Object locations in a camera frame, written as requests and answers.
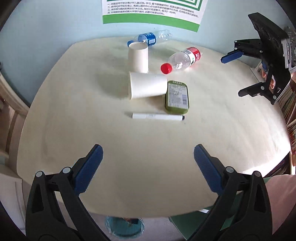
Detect red label water bottle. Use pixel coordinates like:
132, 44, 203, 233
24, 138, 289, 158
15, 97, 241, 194
160, 47, 203, 74

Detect green striped wall poster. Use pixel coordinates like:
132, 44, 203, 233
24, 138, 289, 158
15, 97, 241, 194
101, 0, 208, 32

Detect green metal tin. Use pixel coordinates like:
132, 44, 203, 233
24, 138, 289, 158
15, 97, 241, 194
165, 80, 190, 115

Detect white paper cup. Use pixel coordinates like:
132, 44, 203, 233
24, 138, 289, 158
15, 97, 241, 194
128, 42, 149, 73
128, 72, 168, 99

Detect teal trash bin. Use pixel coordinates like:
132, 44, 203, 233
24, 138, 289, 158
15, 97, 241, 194
105, 216, 144, 240

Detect blue label water bottle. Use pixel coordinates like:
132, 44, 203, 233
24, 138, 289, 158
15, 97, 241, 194
127, 30, 172, 47

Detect grey perforated organizer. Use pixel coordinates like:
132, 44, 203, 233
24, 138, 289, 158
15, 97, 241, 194
284, 27, 296, 73

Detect white marker pen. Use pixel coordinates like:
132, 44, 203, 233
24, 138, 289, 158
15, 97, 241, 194
132, 113, 185, 121

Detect wooden bookshelf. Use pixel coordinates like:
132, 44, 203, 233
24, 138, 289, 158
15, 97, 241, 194
266, 73, 295, 177

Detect person's right hand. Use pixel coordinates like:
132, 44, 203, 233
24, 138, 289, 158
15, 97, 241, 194
261, 68, 277, 90

